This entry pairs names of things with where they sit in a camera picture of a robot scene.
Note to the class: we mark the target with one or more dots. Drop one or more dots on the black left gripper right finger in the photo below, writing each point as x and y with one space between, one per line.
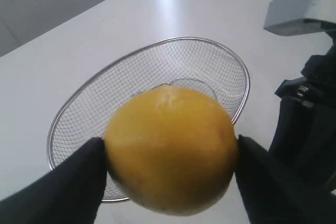
271 193

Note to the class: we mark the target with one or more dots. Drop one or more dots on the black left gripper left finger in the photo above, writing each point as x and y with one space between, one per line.
71 193

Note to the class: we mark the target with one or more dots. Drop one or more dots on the metal wire mesh basket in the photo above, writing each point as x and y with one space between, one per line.
146 79

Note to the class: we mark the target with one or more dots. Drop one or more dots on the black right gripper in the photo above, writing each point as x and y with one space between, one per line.
304 140

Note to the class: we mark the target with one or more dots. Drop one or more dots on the yellow lemon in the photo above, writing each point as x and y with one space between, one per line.
177 159

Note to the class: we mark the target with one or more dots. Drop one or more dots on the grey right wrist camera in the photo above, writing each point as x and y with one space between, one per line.
299 17

